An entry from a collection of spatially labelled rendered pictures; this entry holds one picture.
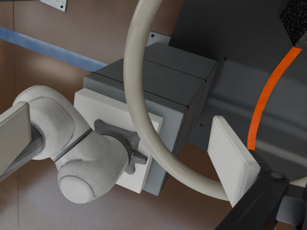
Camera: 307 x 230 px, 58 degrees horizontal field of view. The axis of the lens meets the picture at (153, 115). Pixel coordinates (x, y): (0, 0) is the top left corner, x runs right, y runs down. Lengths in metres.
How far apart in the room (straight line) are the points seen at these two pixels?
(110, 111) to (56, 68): 1.26
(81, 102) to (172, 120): 0.33
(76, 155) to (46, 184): 2.07
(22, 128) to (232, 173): 0.13
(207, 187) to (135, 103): 0.20
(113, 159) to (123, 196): 1.58
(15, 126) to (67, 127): 0.64
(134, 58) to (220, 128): 0.26
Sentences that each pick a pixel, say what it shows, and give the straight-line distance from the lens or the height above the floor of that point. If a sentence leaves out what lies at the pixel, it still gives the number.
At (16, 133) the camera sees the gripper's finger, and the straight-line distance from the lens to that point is 0.19.
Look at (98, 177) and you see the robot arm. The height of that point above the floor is 1.08.
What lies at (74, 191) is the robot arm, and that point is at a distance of 0.85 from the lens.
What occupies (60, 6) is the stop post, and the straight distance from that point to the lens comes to 2.06.
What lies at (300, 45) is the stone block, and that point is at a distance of 1.08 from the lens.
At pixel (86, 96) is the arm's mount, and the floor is 0.86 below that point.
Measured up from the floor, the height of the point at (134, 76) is 1.26.
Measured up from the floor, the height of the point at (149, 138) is 1.26.
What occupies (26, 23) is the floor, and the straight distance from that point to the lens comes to 2.29.
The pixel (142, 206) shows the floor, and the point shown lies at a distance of 2.43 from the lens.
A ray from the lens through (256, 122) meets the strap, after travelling 1.78.
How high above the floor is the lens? 1.64
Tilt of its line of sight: 59 degrees down
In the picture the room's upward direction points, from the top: 138 degrees counter-clockwise
